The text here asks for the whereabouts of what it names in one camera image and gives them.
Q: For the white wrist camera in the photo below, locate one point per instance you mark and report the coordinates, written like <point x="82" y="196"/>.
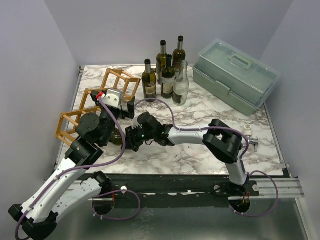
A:
<point x="112" y="97"/>
<point x="135" y="123"/>

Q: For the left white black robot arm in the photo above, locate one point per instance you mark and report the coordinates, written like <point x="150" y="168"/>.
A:
<point x="39" y="216"/>

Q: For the wooden wine rack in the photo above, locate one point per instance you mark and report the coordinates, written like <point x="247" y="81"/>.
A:
<point x="112" y="82"/>

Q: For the clear empty glass bottle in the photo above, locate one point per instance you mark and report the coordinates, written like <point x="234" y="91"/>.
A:
<point x="181" y="85"/>

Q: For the metal faucet valve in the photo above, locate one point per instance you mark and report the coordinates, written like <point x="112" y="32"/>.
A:
<point x="254" y="142"/>

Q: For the dark green wine bottle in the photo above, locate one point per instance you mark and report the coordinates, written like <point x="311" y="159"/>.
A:
<point x="116" y="137"/>
<point x="149" y="82"/>
<point x="167" y="78"/>

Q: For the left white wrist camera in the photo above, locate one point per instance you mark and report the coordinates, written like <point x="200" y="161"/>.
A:
<point x="112" y="97"/>

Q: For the green plastic toolbox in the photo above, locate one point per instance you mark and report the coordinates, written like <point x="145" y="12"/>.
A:
<point x="234" y="77"/>

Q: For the back left green wine bottle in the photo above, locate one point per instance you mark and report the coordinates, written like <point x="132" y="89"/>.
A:
<point x="161" y="60"/>

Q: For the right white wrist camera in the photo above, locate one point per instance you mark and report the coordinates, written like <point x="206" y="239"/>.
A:
<point x="135" y="123"/>

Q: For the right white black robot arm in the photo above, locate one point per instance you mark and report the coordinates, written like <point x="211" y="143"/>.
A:
<point x="222" y="141"/>

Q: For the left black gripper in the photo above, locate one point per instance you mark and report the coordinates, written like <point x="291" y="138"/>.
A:
<point x="130" y="113"/>

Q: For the black mounting rail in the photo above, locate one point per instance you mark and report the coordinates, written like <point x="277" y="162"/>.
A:
<point x="172" y="191"/>

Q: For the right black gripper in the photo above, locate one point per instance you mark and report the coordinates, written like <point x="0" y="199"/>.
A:
<point x="130" y="139"/>

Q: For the back right green wine bottle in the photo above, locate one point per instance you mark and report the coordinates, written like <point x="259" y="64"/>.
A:
<point x="178" y="55"/>

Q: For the white plastic pipe fitting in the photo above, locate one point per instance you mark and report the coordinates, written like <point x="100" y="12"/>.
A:
<point x="248" y="129"/>

